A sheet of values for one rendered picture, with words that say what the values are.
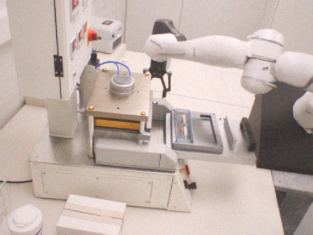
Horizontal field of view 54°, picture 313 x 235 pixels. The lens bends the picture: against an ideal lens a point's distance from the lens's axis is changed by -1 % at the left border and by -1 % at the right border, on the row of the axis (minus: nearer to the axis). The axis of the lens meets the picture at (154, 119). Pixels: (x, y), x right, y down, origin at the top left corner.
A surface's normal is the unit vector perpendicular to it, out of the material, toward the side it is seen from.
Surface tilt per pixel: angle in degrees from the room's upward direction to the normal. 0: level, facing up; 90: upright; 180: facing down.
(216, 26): 90
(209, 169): 0
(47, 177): 90
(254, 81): 76
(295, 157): 43
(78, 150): 0
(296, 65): 59
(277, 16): 90
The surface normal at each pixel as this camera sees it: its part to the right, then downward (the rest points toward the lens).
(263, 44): -0.28, -0.04
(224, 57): -0.69, 0.43
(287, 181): 0.11, -0.82
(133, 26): -0.16, 0.55
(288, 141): 0.02, -0.22
